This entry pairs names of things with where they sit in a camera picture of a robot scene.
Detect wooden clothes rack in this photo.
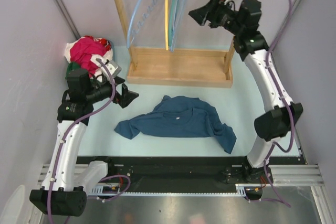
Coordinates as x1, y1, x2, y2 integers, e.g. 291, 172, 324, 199
114, 0, 234, 88

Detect light blue notched hanger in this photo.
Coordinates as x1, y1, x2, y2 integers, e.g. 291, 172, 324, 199
126, 0, 163, 49

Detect white garment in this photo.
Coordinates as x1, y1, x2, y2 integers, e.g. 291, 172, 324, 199
64, 41, 111, 75

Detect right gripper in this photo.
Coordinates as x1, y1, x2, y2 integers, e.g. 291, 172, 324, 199
188, 0, 243, 36

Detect yellow hanger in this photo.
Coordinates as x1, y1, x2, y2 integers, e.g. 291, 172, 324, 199
164, 0, 170, 51

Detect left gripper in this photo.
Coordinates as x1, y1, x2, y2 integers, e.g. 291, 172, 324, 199
85, 76, 138, 108

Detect green garment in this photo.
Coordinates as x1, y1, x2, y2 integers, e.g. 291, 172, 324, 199
65, 62, 80, 79

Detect white cable duct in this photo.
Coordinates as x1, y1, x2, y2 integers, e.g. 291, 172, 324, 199
88, 184, 262, 198

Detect pink garment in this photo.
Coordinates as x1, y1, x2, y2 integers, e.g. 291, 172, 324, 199
70, 36, 107, 74

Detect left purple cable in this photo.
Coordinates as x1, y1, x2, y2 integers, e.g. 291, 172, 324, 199
47, 60, 118, 224

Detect red patterned garment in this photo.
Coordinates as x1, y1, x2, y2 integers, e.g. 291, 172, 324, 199
93, 38, 112, 51

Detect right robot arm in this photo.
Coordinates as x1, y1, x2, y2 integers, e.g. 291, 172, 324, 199
188, 0, 303, 183

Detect teal hanger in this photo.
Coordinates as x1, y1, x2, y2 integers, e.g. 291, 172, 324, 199
168, 0, 178, 49

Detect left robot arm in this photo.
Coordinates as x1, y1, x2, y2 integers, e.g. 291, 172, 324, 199
29, 63, 139, 218

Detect teal laundry basket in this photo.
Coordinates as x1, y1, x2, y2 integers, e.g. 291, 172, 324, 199
108, 40, 116, 61

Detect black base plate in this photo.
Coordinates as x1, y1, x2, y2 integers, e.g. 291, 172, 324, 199
77, 156, 305, 193

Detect light blue wire hanger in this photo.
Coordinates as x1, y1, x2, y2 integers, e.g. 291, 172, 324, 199
169, 0, 187, 52

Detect blue t-shirt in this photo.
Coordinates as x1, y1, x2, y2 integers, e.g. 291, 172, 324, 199
114, 95, 237, 154

